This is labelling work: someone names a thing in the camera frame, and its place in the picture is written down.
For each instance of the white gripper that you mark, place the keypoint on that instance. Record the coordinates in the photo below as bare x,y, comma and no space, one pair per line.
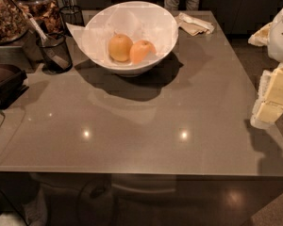
281,37

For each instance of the white paper bowl liner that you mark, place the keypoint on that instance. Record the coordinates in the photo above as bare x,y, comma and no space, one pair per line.
91,38

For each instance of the white ceramic bowl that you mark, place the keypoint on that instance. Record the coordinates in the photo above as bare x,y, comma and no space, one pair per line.
147,19

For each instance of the folded beige napkin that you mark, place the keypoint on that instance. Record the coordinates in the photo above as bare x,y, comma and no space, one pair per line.
192,25

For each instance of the round orange fruit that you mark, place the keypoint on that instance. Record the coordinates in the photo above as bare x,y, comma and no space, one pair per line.
119,47

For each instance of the black mesh cup rear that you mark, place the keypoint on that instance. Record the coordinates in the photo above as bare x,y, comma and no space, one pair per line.
71,15

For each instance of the black mesh cup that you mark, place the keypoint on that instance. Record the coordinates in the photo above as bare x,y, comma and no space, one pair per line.
71,15
68,57

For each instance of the black mesh cup front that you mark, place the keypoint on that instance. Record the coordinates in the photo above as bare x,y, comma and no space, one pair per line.
68,57

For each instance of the silver serving spoon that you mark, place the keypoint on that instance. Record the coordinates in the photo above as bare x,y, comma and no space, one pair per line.
42,36

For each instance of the glass jar of snacks right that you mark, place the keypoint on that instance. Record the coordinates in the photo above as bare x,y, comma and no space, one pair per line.
45,10

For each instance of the glass jar of snacks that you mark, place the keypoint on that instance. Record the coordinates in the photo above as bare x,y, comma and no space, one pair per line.
12,22
45,10

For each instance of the dark brown tray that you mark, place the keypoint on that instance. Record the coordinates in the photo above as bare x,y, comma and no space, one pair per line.
11,84

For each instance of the glass jar of snacks left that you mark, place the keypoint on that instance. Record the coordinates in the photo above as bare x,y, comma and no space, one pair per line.
12,22

